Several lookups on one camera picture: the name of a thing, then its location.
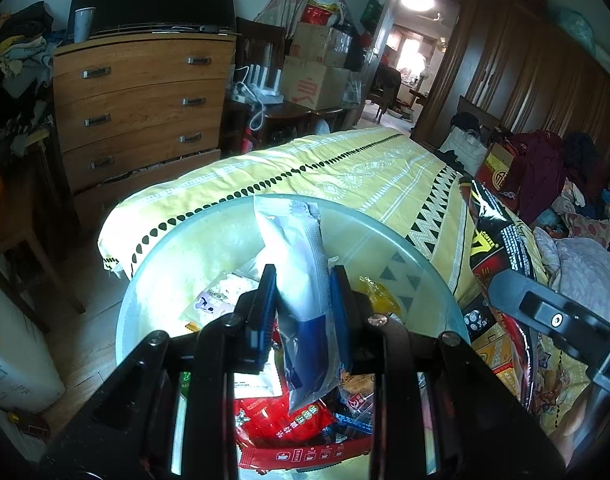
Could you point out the wooden stool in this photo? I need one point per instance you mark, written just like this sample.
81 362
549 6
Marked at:
15 240

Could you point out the orange candy packet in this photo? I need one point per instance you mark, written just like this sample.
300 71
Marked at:
380 297

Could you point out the dark wooden chair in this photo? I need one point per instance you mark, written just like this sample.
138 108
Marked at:
260 40

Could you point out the black coffee bag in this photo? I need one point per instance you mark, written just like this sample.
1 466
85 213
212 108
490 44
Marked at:
505 240

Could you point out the wooden wardrobe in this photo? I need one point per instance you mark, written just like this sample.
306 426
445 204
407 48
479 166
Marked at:
525 75

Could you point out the pile of colourful clothes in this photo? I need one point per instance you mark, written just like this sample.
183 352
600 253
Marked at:
595 185

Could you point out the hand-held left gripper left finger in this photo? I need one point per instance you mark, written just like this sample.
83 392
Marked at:
267 310

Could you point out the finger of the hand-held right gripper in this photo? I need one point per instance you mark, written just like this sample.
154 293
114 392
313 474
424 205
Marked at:
535 305

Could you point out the round cloth-covered tabletop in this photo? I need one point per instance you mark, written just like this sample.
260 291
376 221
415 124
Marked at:
285 5

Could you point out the lilac floral pillow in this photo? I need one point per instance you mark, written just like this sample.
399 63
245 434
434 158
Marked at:
580 270

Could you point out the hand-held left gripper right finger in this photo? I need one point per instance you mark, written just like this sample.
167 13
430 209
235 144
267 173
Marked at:
341 320

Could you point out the red gift box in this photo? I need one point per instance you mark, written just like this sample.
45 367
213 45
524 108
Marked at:
497 170

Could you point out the green sign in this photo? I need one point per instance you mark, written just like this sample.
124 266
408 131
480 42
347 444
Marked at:
371 12

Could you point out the heap of dark clothes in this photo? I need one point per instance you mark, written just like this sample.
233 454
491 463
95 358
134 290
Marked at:
20 50

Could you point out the wooden dresser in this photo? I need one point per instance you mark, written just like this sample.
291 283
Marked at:
135 90

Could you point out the maroon clothes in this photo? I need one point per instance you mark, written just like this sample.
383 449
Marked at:
540 170

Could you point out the white carton box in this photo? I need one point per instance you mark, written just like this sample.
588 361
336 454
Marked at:
15 360

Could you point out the yellow patterned blanket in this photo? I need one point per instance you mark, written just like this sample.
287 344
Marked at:
335 170

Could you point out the clear plastic bowl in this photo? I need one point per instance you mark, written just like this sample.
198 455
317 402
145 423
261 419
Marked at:
185 250

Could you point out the white tote bag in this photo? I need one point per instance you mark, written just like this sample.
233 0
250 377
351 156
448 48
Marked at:
462 152

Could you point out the large red snack packet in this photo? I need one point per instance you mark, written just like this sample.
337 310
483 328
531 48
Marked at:
265 420

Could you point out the large blue snack packet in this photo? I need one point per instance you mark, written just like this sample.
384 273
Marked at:
300 270

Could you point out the dark wooden side table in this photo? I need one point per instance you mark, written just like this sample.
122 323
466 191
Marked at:
285 120

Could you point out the red fire extinguisher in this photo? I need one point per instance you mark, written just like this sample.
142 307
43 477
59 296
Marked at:
247 141

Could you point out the long red snack packet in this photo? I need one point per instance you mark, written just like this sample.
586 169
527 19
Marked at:
305 455

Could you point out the white router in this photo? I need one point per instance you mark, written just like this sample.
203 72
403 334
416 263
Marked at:
257 85

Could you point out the white purple snack packet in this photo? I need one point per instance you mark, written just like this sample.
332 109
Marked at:
220 295

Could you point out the cardboard box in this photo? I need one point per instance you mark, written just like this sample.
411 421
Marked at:
310 85
315 42

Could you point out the metal cup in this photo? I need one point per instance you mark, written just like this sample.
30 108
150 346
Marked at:
85 25

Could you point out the red white plastic bag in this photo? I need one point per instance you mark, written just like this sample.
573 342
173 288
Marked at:
322 7

